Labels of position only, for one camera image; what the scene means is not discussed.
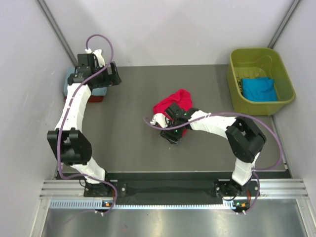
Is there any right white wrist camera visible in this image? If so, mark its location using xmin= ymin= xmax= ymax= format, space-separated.
xmin=150 ymin=113 xmax=169 ymax=128

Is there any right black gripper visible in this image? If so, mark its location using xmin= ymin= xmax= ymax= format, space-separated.
xmin=160 ymin=118 xmax=184 ymax=144

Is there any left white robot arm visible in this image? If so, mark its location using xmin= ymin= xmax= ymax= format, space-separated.
xmin=47 ymin=49 xmax=121 ymax=197

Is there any blue t shirt in bin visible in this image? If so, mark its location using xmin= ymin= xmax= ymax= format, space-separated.
xmin=241 ymin=77 xmax=277 ymax=102

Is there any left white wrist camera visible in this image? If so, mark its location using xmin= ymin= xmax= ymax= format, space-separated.
xmin=85 ymin=48 xmax=106 ymax=67

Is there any slotted grey cable duct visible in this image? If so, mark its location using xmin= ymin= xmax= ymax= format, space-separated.
xmin=49 ymin=199 xmax=246 ymax=210

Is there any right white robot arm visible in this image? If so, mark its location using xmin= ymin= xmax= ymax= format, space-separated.
xmin=151 ymin=103 xmax=266 ymax=200

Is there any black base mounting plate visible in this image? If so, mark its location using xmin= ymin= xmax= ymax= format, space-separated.
xmin=83 ymin=179 xmax=260 ymax=198

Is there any folded dark red t shirt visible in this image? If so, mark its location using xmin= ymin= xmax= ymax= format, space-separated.
xmin=88 ymin=96 xmax=104 ymax=103

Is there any folded light blue t shirt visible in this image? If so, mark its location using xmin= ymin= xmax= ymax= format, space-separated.
xmin=63 ymin=67 xmax=107 ymax=97

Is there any aluminium frame rail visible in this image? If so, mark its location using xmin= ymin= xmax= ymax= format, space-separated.
xmin=40 ymin=179 xmax=309 ymax=199

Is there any green plastic bin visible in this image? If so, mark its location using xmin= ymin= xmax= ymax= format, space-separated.
xmin=227 ymin=47 xmax=296 ymax=116

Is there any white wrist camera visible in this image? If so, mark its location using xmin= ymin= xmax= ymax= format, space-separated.
xmin=150 ymin=113 xmax=169 ymax=128
xmin=85 ymin=48 xmax=106 ymax=67

